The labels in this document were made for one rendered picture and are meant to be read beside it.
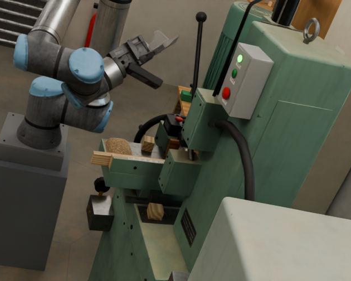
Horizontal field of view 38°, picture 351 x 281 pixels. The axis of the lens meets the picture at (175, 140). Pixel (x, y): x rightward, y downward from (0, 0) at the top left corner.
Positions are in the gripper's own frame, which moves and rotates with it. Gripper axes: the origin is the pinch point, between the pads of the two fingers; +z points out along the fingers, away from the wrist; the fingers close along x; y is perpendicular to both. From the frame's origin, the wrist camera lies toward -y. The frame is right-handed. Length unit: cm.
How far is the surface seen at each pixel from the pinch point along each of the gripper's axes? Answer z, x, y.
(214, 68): 5.7, -5.5, -13.6
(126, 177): -31.0, 17.4, -29.1
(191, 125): -15.8, -16.6, -22.4
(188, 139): -18.4, -15.5, -25.1
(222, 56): 7.7, -9.5, -11.4
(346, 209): 99, 112, -140
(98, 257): -48, 61, -56
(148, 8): 131, 270, 45
